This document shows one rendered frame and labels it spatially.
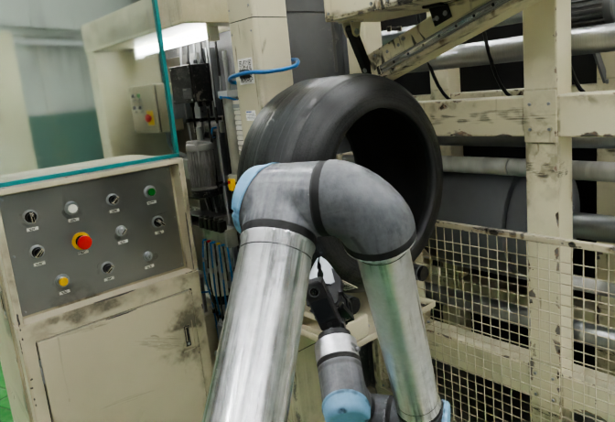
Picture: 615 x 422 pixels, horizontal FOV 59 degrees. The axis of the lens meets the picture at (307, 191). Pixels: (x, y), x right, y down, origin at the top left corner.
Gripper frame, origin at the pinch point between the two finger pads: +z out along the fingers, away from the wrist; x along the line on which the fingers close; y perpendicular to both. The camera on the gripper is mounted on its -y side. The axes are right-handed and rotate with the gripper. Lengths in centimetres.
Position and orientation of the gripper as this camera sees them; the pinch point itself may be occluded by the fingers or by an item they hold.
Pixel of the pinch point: (318, 260)
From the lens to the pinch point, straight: 129.6
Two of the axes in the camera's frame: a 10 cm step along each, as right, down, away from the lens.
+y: 4.5, 5.8, 6.8
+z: -1.1, -7.2, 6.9
